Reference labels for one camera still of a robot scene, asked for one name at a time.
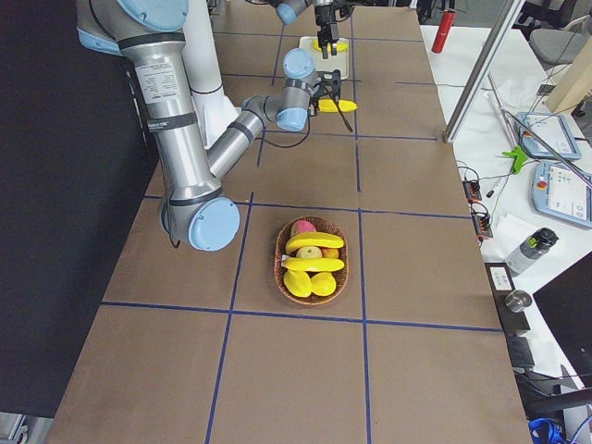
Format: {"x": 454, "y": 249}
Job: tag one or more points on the blue teach pendant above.
{"x": 559, "y": 193}
{"x": 554, "y": 130}

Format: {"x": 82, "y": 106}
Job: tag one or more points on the small metal cup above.
{"x": 517, "y": 301}

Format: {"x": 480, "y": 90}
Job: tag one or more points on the red cylindrical bottle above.
{"x": 444, "y": 26}

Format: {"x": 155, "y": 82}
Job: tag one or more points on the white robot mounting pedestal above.
{"x": 214, "y": 109}

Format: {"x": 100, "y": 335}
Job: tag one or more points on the black monitor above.
{"x": 565, "y": 304}

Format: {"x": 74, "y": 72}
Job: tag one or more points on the grey water bottle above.
{"x": 530, "y": 250}

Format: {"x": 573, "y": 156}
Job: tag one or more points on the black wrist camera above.
{"x": 329, "y": 84}

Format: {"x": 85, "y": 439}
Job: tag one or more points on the brown woven basket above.
{"x": 322, "y": 225}

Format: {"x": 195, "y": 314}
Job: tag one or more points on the near blue teach pendant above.
{"x": 559, "y": 193}

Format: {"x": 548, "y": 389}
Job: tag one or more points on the yellow banana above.
{"x": 329, "y": 106}
{"x": 316, "y": 238}
{"x": 312, "y": 264}
{"x": 341, "y": 45}

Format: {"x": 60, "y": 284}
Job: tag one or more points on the aluminium frame post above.
{"x": 502, "y": 26}

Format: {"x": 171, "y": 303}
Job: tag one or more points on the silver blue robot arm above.
{"x": 289, "y": 10}
{"x": 200, "y": 135}

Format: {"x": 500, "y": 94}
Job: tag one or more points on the pink red apple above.
{"x": 302, "y": 226}

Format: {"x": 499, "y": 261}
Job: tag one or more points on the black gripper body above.
{"x": 323, "y": 14}
{"x": 314, "y": 103}

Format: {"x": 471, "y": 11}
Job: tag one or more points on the orange black electronics box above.
{"x": 472, "y": 191}

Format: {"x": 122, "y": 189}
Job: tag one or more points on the white rectangular bear tray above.
{"x": 341, "y": 61}

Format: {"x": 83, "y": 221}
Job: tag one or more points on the yellow lemon right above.
{"x": 323, "y": 284}

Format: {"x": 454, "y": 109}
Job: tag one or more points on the yellow green apple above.
{"x": 309, "y": 252}

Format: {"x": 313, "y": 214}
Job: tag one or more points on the red orange mango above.
{"x": 330, "y": 253}

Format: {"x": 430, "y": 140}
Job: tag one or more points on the long metal reacher grabber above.
{"x": 508, "y": 118}

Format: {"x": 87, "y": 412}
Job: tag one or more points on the far blue teach pendant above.
{"x": 554, "y": 130}

